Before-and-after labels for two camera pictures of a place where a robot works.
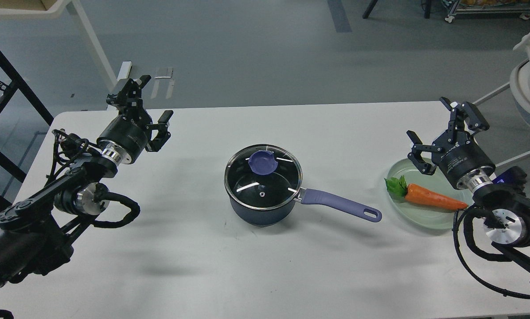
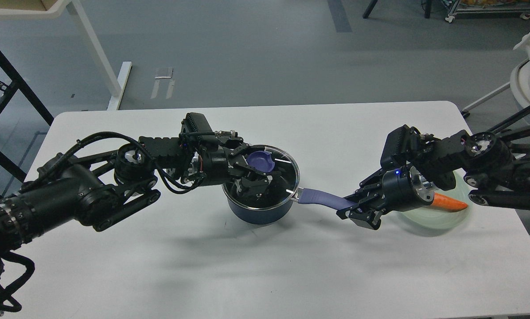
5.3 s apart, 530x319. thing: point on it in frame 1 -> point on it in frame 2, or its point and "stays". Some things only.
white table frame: (74, 8) stays
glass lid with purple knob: (263, 177) stays
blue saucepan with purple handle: (259, 217) stays
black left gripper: (126, 138) -> (215, 168)
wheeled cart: (528, 9) stays
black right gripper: (454, 153) -> (403, 188)
